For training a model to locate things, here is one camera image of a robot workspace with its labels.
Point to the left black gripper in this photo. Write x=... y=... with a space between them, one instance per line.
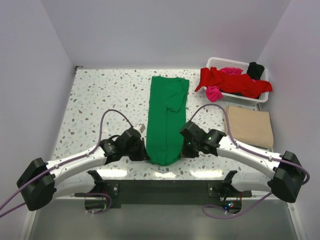
x=142 y=154

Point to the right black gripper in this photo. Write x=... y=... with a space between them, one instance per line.
x=186 y=153

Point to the green t shirt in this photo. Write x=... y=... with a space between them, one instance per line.
x=166 y=116

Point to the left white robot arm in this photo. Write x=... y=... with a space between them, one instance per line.
x=43 y=181

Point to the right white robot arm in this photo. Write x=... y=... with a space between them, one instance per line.
x=279 y=174

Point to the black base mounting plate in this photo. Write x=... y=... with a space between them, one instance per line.
x=163 y=192

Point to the pink t shirt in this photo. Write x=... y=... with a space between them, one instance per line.
x=213 y=93

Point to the folded beige t shirt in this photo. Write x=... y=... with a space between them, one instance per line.
x=251 y=127

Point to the red t shirt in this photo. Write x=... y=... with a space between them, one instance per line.
x=233 y=84

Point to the white plastic laundry basket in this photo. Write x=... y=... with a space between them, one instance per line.
x=221 y=63

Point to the black t shirt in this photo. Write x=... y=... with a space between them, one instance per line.
x=255 y=70

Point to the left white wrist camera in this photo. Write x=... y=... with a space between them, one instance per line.
x=140 y=128

